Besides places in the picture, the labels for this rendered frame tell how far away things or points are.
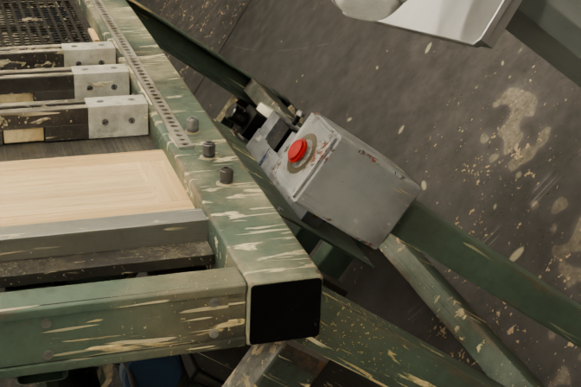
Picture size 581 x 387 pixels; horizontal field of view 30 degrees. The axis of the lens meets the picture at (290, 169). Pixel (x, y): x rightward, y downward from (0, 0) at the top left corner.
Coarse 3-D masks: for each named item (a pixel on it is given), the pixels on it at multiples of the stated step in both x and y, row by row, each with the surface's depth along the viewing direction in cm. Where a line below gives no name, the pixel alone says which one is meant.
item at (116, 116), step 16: (112, 96) 230; (128, 96) 230; (0, 112) 218; (16, 112) 219; (32, 112) 220; (48, 112) 221; (64, 112) 222; (80, 112) 223; (96, 112) 224; (112, 112) 225; (128, 112) 226; (144, 112) 227; (0, 128) 219; (16, 128) 220; (32, 128) 221; (48, 128) 222; (64, 128) 223; (80, 128) 224; (96, 128) 225; (112, 128) 226; (128, 128) 227; (144, 128) 229; (0, 144) 220
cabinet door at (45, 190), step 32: (32, 160) 209; (64, 160) 210; (96, 160) 211; (128, 160) 211; (160, 160) 212; (0, 192) 196; (32, 192) 196; (64, 192) 197; (96, 192) 197; (128, 192) 198; (160, 192) 198; (0, 224) 183
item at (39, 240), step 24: (120, 216) 183; (144, 216) 183; (168, 216) 183; (192, 216) 184; (0, 240) 173; (24, 240) 174; (48, 240) 175; (72, 240) 177; (96, 240) 178; (120, 240) 179; (144, 240) 181; (168, 240) 182; (192, 240) 183
